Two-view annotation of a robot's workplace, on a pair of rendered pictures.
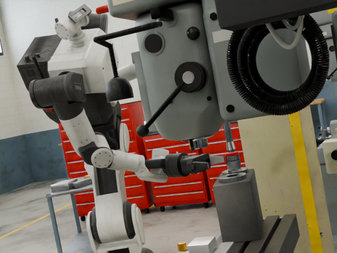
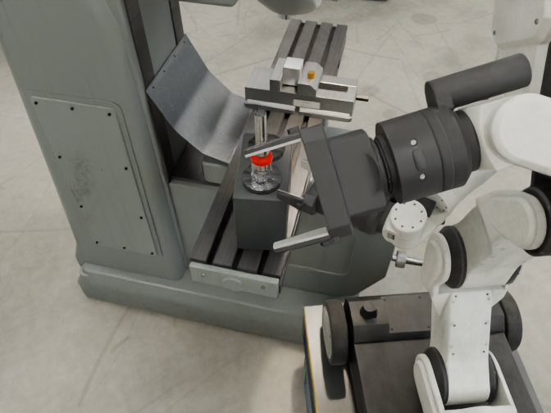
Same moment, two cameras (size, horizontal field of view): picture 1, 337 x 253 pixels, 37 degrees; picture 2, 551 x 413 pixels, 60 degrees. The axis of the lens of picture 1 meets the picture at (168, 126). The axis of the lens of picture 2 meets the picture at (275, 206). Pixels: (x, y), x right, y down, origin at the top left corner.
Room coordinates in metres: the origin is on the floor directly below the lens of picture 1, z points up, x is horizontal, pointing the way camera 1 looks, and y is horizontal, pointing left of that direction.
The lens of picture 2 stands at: (2.45, -0.28, 1.90)
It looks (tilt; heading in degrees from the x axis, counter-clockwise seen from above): 49 degrees down; 171
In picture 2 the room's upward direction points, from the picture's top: straight up
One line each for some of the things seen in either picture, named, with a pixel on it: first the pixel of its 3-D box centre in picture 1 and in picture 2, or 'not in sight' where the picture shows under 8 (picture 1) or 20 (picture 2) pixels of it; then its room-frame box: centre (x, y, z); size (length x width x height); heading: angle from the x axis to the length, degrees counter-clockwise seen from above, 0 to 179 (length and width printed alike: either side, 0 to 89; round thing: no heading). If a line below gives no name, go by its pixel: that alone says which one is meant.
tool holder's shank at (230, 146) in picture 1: (228, 135); (261, 134); (1.71, -0.19, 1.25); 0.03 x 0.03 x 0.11
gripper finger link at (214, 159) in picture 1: (217, 159); (289, 200); (1.82, -0.15, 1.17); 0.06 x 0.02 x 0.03; 51
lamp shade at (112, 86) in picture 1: (118, 88); not in sight; (1.35, 0.11, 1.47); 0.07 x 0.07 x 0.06
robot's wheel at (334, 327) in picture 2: not in sight; (334, 331); (1.80, 0.01, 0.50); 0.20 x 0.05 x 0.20; 176
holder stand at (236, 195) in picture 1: (238, 202); (265, 190); (1.66, -0.18, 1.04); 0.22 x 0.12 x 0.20; 167
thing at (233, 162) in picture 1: (233, 162); (261, 167); (1.71, -0.19, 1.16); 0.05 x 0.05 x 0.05
